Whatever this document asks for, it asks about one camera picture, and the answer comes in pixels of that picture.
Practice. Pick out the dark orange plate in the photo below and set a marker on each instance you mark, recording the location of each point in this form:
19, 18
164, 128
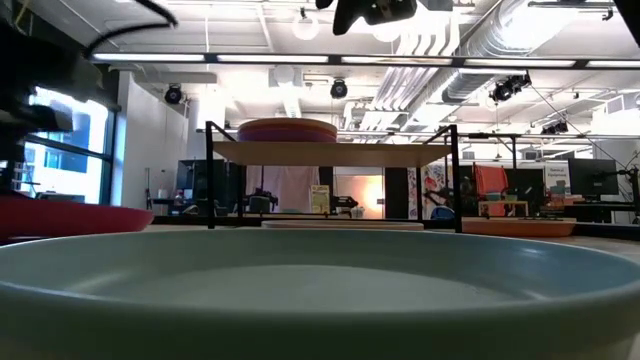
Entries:
287, 124

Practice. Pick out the purple plate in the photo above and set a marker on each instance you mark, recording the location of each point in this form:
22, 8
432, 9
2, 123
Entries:
287, 136

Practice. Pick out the grey plate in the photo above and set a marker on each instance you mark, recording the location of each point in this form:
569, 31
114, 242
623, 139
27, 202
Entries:
345, 225

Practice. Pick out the peach plate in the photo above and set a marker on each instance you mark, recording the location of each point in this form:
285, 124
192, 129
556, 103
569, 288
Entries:
520, 228

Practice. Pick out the teal plate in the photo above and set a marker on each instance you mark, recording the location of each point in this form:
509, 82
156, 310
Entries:
320, 300

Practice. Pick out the pink plate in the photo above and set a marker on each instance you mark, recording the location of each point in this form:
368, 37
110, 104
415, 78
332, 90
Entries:
75, 217

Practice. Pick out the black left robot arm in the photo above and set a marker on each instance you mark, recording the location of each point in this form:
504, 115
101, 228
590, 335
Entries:
30, 60

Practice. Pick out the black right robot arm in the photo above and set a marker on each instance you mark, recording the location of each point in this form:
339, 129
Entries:
631, 15

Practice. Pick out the wooden shelf riser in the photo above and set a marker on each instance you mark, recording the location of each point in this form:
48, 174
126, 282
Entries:
325, 154

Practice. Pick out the white globe lamp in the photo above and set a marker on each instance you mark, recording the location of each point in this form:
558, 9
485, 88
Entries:
306, 27

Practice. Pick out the overhead light bar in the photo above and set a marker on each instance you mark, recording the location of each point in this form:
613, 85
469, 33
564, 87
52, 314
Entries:
335, 60

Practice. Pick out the black spotlight cluster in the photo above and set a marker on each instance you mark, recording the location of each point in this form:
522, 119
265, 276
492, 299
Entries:
507, 89

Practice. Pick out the white curtain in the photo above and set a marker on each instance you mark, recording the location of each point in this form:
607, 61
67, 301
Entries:
290, 182

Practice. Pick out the yellow poster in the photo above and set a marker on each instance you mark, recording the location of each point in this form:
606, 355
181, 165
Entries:
320, 199

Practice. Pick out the orange cloth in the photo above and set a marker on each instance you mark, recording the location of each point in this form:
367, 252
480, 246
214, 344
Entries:
490, 182

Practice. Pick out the black cabinet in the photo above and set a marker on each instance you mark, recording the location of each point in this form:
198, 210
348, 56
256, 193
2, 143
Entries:
200, 180

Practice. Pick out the white info sign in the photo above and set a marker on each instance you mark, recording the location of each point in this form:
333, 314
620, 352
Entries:
556, 175

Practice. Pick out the black computer monitor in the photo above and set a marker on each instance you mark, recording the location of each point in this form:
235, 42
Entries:
592, 176

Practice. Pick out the large window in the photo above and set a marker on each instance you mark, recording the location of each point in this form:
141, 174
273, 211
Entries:
65, 150

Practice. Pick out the silver ventilation duct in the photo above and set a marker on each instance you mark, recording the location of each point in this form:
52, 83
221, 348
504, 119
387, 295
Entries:
480, 80

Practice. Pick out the colourful wall poster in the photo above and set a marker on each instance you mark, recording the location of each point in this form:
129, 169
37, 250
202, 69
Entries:
430, 185

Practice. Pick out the black table frame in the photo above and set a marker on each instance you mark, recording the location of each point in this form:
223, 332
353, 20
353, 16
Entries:
605, 231

